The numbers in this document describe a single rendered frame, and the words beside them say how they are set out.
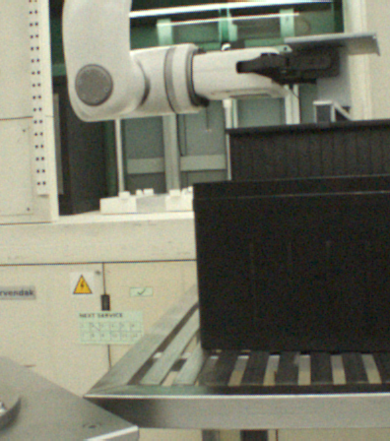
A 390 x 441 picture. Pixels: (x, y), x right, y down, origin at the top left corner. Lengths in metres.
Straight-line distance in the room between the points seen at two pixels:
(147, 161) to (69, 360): 0.96
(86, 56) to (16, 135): 0.52
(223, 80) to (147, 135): 1.34
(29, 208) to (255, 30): 0.74
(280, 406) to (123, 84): 0.39
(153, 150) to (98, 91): 1.35
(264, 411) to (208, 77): 0.39
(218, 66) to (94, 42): 0.14
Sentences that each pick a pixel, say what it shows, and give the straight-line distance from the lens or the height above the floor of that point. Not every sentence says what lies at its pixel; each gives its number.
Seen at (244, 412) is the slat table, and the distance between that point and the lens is 0.57.
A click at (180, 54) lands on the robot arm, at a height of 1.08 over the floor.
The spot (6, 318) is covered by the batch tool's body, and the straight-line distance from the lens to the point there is 1.31.
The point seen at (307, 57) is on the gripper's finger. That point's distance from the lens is 0.78.
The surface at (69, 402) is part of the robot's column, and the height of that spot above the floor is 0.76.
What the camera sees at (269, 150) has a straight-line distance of 0.71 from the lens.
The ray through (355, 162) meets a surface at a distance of 0.70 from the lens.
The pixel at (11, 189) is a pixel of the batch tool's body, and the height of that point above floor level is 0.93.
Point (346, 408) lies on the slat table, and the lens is 0.57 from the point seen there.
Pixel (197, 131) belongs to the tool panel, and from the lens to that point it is 2.09.
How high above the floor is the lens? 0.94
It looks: 4 degrees down
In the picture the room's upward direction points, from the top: 3 degrees counter-clockwise
